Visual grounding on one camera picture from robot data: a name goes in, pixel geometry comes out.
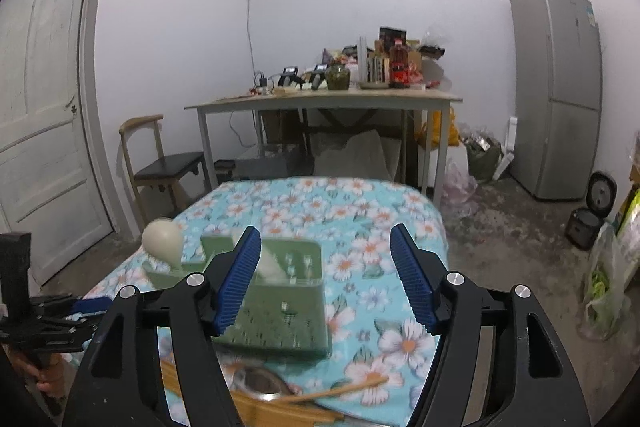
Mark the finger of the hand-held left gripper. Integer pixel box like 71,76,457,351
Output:
35,294,112,350

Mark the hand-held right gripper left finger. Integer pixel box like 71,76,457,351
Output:
62,226,263,427

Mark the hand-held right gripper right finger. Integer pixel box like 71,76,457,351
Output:
389,223,593,427

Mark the green plastic utensil holder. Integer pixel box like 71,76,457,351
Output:
142,234,333,363

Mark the metal spoon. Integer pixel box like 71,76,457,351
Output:
231,364,301,400

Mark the person's left hand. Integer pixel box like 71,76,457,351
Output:
10,349,67,400

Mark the floral turquoise blanket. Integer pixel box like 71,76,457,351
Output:
82,177,448,427

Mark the cream plastic ladle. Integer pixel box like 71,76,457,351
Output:
141,218,187,280

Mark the pink plastic bag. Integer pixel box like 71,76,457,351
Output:
442,159,479,206

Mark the wooden chair with black seat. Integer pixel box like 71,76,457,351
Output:
119,114,211,214

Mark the yellow plastic bag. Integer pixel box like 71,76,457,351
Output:
425,107,461,148

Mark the white panelled door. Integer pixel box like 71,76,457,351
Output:
0,0,117,288

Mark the black rice cooker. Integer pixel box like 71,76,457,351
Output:
565,172,621,250

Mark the grey table with wooden top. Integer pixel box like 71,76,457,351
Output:
184,84,463,208

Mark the clear bag with green vegetables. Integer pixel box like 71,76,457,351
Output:
577,222,633,340

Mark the red soda bottle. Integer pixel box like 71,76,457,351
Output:
389,38,411,90

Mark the glass jar with green contents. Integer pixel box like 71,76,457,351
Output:
325,63,350,91

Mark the black hand-held device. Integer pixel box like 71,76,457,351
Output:
277,67,304,88
305,64,328,90

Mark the stack of white boxes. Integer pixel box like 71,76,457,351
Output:
357,34,391,88

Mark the silver refrigerator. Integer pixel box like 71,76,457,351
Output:
509,0,603,201

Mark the yellow-green bag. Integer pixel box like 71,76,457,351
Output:
612,184,640,238

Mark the black printed box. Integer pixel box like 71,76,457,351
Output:
378,27,408,50

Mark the black wall cable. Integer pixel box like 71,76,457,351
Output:
244,0,257,82

